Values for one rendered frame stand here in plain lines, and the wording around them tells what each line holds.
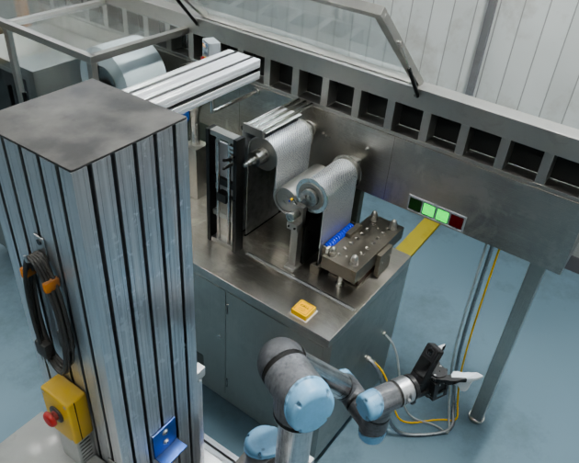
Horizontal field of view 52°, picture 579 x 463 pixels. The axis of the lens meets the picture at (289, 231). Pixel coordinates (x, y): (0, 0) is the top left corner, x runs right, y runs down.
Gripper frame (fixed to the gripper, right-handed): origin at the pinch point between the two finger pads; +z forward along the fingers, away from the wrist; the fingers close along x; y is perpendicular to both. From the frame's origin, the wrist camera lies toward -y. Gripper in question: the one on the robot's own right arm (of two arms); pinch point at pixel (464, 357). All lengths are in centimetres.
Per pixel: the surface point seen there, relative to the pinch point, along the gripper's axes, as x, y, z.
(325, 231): -86, 3, 8
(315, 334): -57, 27, -14
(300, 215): -89, -5, -2
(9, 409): -160, 103, -123
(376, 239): -80, 10, 29
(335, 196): -85, -12, 12
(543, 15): -155, -55, 199
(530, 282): -40, 24, 79
